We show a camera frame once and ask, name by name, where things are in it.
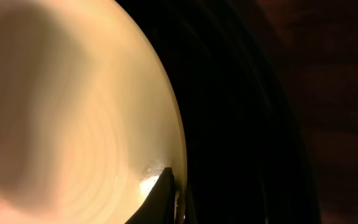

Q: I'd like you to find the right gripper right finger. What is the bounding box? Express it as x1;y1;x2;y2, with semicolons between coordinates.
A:
183;186;198;224

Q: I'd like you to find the black round tray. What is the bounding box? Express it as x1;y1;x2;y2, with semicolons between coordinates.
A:
120;1;321;223

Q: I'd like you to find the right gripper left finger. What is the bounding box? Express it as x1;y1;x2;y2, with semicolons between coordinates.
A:
126;167;175;224

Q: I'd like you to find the yellow plate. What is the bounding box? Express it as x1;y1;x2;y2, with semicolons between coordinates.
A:
0;1;187;223

